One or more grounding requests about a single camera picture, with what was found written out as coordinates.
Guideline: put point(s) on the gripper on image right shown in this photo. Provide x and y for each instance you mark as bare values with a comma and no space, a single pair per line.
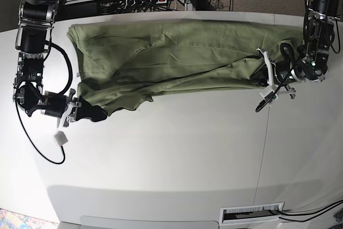
260,77

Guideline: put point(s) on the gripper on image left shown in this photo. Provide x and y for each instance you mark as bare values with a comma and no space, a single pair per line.
68,109

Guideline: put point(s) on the green T-shirt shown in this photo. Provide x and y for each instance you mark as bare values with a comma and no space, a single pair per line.
123,65

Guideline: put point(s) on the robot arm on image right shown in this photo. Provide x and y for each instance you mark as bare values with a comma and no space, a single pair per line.
308,62

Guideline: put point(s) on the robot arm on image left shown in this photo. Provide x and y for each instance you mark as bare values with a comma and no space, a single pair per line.
34,43

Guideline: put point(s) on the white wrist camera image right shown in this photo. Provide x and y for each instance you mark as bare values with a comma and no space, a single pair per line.
267,97

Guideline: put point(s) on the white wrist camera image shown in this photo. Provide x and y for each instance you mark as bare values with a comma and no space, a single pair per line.
267,97
60,138

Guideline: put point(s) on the black camera cable image left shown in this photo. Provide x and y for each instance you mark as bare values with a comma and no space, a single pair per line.
52,102

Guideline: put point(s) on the black camera cable image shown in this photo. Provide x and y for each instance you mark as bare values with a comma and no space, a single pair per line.
280,73
52,102

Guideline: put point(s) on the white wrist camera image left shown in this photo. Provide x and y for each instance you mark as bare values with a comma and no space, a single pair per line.
60,138

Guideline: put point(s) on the black camera cable image right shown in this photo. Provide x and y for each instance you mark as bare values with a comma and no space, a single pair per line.
280,73

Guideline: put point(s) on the black power strip red switch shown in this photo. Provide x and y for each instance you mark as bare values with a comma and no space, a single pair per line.
146,2

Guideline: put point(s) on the white cable grommet tray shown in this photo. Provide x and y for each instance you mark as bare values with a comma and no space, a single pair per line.
250,214

